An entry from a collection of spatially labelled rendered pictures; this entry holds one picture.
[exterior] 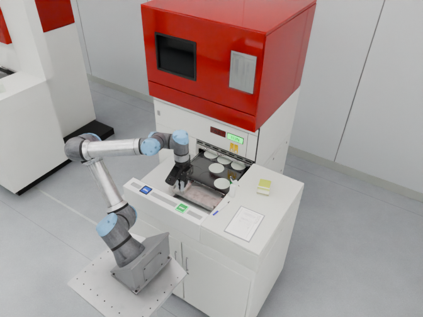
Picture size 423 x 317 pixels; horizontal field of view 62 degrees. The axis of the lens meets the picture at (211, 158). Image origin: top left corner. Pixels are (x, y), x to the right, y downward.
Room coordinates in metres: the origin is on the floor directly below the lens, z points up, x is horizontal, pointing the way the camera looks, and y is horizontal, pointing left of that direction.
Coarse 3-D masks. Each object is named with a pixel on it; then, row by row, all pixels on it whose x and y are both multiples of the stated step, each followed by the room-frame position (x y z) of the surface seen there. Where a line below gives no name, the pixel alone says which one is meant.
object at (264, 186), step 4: (260, 180) 1.52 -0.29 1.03; (264, 180) 1.52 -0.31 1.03; (268, 180) 1.52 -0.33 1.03; (260, 184) 1.48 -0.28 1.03; (264, 184) 1.48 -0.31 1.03; (268, 184) 1.48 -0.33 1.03; (260, 188) 1.46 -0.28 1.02; (264, 188) 1.45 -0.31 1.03; (268, 188) 1.45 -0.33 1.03; (256, 192) 1.47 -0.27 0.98; (260, 192) 1.46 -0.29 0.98; (264, 192) 1.45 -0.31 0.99; (268, 192) 1.45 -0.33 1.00
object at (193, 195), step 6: (174, 192) 1.57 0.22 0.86; (180, 192) 1.55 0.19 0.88; (186, 192) 1.55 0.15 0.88; (192, 192) 1.55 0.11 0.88; (198, 192) 1.55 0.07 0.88; (186, 198) 1.52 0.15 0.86; (192, 198) 1.50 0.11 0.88; (198, 198) 1.50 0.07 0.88; (204, 198) 1.51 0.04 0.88; (210, 198) 1.51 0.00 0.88; (204, 204) 1.46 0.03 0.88; (210, 204) 1.45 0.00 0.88; (210, 210) 1.43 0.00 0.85
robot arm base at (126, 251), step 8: (128, 240) 1.05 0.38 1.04; (136, 240) 1.08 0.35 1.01; (112, 248) 1.02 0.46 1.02; (120, 248) 1.01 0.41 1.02; (128, 248) 1.02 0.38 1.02; (136, 248) 1.03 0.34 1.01; (144, 248) 1.05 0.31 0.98; (120, 256) 0.99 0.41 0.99; (128, 256) 0.99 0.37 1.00; (136, 256) 0.99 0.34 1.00; (120, 264) 0.97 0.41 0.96
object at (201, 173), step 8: (200, 160) 1.84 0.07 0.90; (208, 160) 1.85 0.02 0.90; (216, 160) 1.85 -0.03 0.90; (200, 168) 1.76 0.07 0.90; (208, 168) 1.77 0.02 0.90; (224, 168) 1.77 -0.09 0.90; (232, 168) 1.77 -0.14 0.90; (192, 176) 1.68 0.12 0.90; (200, 176) 1.68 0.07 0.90; (208, 176) 1.69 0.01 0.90; (216, 176) 1.69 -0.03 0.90; (224, 176) 1.69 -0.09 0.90; (232, 176) 1.69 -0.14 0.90; (208, 184) 1.61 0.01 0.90; (224, 192) 1.54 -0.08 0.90
